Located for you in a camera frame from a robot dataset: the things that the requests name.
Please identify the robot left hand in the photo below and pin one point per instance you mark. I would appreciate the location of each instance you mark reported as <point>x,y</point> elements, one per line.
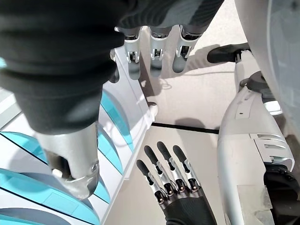
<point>185,206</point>

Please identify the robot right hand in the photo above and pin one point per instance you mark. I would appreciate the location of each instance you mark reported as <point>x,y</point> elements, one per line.
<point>58,47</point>

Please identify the robot left leg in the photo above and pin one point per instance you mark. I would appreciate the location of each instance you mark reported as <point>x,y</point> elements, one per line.
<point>243,145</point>

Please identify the robot leg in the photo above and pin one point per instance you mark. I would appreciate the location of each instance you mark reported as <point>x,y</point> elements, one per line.
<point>281,47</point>
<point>243,145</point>

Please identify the white medical cart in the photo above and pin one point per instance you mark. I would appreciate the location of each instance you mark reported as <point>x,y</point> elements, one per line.
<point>131,105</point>

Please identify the robot right leg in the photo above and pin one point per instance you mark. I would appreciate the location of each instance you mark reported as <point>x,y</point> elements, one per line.
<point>281,47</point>

